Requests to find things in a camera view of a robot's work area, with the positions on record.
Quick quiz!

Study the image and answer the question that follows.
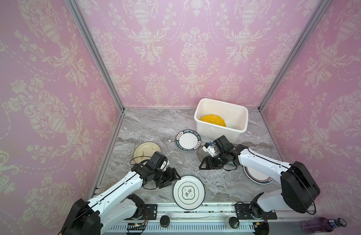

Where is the purple drink bottle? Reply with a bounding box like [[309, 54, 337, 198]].
[[301, 217, 347, 234]]

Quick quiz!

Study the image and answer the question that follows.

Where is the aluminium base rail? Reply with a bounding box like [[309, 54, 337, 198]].
[[103, 201, 319, 234]]

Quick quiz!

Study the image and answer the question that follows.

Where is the white plate red green rim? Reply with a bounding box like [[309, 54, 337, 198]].
[[243, 166, 273, 185]]

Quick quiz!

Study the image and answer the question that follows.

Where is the cream plate with leaf motif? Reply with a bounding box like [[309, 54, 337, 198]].
[[133, 142, 161, 164]]

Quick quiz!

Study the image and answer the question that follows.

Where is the black knob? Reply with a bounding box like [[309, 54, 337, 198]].
[[160, 215, 171, 228], [226, 217, 240, 229]]

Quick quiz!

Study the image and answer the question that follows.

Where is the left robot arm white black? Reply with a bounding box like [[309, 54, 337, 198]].
[[59, 151, 181, 235]]

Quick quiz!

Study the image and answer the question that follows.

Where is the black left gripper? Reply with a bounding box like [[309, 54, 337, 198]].
[[153, 166, 183, 189]]

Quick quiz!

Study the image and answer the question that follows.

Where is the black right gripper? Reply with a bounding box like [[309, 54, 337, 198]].
[[198, 152, 228, 170]]

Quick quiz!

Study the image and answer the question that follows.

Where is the yellow scalloped dotted plate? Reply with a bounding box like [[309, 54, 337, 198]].
[[200, 115, 226, 127]]

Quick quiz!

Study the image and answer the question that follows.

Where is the white plate green lettered rim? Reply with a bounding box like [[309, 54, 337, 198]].
[[176, 129, 202, 152]]

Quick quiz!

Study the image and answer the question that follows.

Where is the black knob right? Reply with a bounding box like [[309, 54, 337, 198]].
[[226, 217, 240, 229]]

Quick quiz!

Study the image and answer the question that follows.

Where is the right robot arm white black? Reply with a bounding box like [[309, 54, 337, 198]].
[[199, 136, 320, 219]]

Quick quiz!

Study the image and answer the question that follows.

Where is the black knob left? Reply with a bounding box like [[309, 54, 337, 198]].
[[160, 215, 171, 228]]

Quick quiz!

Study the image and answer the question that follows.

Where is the white plastic bin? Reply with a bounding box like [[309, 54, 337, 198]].
[[194, 98, 249, 143]]

